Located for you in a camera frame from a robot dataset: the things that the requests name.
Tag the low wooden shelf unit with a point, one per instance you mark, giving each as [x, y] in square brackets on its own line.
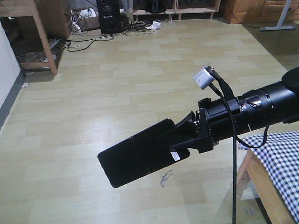
[179, 7]

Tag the white power strip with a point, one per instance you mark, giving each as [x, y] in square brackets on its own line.
[154, 26]

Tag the wooden drawer cabinet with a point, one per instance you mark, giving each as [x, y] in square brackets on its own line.
[253, 11]

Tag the black computer tower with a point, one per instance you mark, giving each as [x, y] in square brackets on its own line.
[109, 16]

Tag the black white checkered duvet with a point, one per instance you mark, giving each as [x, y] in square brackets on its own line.
[279, 154]

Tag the black smartphone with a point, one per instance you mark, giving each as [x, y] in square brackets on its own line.
[140, 155]

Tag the wooden bed frame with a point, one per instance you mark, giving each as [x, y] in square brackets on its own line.
[251, 169]

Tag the grey metal table leg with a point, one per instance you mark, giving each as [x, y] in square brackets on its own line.
[281, 20]

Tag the wooden desk with shelves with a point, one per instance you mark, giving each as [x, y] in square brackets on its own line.
[51, 18]

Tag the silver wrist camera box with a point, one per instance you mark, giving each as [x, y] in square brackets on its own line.
[204, 77]

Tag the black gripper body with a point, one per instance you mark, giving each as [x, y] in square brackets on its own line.
[217, 122]

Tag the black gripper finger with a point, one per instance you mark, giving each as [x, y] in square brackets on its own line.
[177, 142]
[187, 126]

